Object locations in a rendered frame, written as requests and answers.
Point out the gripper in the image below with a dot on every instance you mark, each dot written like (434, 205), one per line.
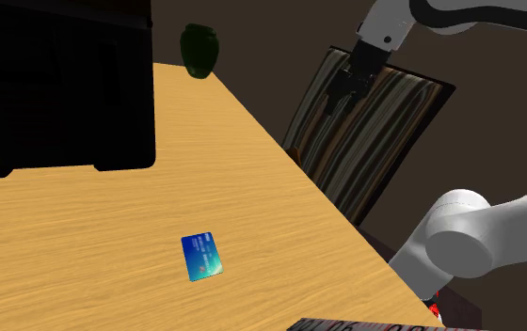
(368, 59)

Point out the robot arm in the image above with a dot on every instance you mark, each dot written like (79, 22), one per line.
(461, 238)

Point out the striped brown rug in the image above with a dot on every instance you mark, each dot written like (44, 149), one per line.
(364, 151)

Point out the dark green vase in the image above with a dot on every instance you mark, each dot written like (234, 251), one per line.
(199, 48)

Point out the light wooden table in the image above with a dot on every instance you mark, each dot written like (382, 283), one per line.
(254, 201)

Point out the blue card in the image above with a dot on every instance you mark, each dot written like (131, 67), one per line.
(201, 256)

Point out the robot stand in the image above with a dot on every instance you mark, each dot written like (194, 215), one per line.
(337, 326)

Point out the large black appliance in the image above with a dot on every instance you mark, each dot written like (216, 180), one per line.
(61, 82)

